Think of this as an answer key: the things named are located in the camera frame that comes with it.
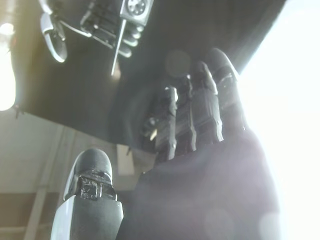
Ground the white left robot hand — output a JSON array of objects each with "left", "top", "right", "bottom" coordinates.
[{"left": 50, "top": 47, "right": 289, "bottom": 240}]

